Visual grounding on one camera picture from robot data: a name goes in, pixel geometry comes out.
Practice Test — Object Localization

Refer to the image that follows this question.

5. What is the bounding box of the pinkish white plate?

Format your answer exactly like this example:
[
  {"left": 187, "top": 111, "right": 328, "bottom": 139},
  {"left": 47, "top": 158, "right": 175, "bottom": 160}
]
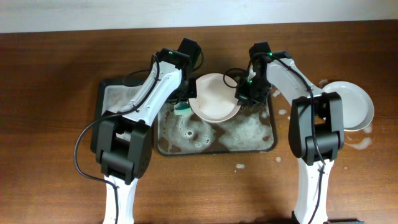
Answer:
[{"left": 189, "top": 73, "right": 240, "bottom": 123}]

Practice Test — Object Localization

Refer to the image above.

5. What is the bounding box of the green yellow sponge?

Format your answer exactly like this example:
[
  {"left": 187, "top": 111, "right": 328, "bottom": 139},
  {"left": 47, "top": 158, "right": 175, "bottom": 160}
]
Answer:
[{"left": 174, "top": 102, "right": 192, "bottom": 116}]

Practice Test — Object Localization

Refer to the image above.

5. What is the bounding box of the white plate with orange streak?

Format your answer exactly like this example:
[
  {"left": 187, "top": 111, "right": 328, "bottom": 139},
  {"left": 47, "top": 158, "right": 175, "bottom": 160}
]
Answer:
[{"left": 323, "top": 81, "right": 374, "bottom": 132}]

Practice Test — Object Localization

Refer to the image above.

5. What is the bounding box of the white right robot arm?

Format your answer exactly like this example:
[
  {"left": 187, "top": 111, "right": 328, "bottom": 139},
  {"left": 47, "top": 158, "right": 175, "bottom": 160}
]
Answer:
[{"left": 236, "top": 51, "right": 344, "bottom": 223}]

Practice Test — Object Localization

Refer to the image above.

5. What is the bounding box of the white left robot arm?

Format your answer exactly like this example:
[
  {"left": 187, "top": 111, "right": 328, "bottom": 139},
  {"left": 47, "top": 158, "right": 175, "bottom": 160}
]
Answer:
[{"left": 92, "top": 47, "right": 203, "bottom": 223}]

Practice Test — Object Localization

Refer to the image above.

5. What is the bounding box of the black wash tray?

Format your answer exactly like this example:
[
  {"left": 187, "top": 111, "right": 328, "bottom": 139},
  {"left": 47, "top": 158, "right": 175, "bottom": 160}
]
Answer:
[{"left": 154, "top": 100, "right": 277, "bottom": 156}]

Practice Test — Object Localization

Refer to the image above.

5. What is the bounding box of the black tray with soapy foam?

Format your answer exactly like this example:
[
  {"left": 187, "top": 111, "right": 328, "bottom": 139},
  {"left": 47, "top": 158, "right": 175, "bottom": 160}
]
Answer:
[{"left": 90, "top": 78, "right": 144, "bottom": 156}]

